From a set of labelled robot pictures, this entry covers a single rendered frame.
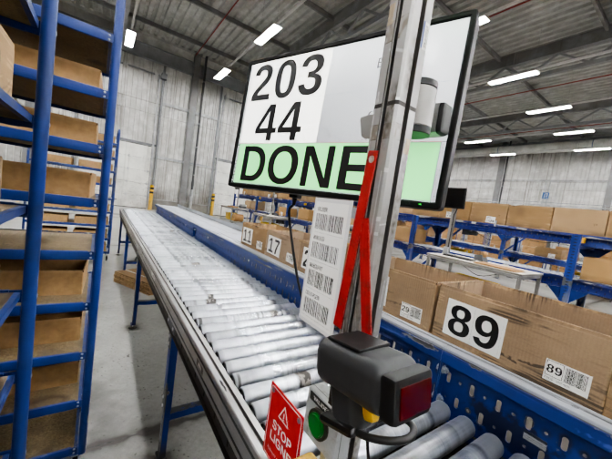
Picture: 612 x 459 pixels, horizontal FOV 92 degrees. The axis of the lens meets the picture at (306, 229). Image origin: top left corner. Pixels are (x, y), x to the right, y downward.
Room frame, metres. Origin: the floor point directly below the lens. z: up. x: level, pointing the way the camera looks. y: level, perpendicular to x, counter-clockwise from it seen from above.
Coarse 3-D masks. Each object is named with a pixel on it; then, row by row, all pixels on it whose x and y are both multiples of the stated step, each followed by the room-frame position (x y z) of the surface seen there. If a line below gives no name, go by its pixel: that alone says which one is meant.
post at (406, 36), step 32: (416, 0) 0.37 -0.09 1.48; (416, 32) 0.37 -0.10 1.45; (384, 64) 0.39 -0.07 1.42; (416, 64) 0.38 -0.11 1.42; (384, 96) 0.38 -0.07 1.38; (416, 96) 0.38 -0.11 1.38; (384, 128) 0.37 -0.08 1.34; (384, 160) 0.37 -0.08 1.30; (384, 192) 0.37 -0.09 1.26; (384, 224) 0.37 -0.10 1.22; (384, 256) 0.38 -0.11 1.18; (352, 288) 0.38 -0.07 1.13; (384, 288) 0.38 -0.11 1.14; (352, 320) 0.38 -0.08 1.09; (352, 448) 0.38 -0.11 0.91
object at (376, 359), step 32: (320, 352) 0.33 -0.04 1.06; (352, 352) 0.30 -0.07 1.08; (384, 352) 0.29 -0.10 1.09; (352, 384) 0.28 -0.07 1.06; (384, 384) 0.25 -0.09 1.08; (416, 384) 0.26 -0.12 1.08; (320, 416) 0.33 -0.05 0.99; (352, 416) 0.30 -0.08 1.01; (384, 416) 0.25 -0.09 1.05; (416, 416) 0.26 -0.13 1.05
